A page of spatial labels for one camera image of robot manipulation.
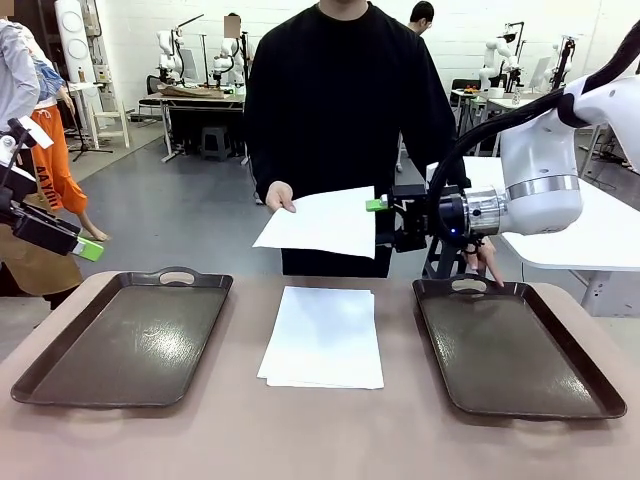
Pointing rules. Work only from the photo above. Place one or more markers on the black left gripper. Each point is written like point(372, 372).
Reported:
point(45, 230)

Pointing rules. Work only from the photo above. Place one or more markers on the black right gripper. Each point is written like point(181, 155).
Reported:
point(410, 220)

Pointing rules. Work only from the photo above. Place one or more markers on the white A4 paper sheet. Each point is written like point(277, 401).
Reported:
point(325, 225)

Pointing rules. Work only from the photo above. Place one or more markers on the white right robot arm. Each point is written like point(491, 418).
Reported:
point(540, 150)

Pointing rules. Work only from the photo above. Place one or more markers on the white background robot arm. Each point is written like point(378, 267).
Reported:
point(556, 50)
point(165, 55)
point(492, 55)
point(225, 60)

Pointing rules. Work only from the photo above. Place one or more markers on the person's right forearm black sleeve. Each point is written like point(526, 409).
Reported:
point(262, 165)

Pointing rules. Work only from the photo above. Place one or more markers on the person's right hand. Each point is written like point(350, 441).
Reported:
point(280, 196)

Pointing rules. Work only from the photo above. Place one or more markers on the person's left hand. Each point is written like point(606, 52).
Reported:
point(486, 257)

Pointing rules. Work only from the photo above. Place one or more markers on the black step stool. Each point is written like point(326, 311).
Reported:
point(440, 262)

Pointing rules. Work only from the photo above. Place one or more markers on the dark brown plastic tray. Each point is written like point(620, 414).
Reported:
point(500, 350)
point(125, 340)

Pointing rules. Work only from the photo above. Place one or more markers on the black tripod stand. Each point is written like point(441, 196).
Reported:
point(82, 145)

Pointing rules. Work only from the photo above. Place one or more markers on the person in black sweater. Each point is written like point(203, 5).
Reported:
point(340, 100)

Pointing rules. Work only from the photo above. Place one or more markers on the white wooden stool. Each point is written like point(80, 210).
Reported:
point(107, 122)

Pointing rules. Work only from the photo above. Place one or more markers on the white A4 paper stack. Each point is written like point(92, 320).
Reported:
point(325, 340)

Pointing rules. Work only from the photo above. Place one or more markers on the long white desk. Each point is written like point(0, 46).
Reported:
point(500, 102)

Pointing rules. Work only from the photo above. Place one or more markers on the white cylinder container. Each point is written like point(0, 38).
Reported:
point(495, 93)

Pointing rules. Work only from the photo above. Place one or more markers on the grey plastic stool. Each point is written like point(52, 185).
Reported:
point(216, 142)

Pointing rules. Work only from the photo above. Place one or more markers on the black office chair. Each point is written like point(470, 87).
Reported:
point(155, 85)

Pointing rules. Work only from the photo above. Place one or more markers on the wood top workbench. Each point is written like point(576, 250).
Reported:
point(200, 98)

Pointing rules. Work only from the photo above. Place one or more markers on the background person in black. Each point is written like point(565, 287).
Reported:
point(421, 15)

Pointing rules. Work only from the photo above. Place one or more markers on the figure in striped shirt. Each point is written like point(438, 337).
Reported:
point(15, 65)

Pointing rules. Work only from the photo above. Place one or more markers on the white monitor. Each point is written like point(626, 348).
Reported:
point(540, 72)

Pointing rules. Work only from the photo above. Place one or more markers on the tall white air conditioner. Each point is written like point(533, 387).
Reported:
point(75, 35)

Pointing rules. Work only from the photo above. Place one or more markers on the background person at workbench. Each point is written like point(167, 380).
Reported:
point(232, 25)

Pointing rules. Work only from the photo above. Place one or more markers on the left wrist camera assembly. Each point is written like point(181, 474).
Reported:
point(17, 177)

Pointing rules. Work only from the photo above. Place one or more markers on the tall black camera stand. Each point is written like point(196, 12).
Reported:
point(566, 60)

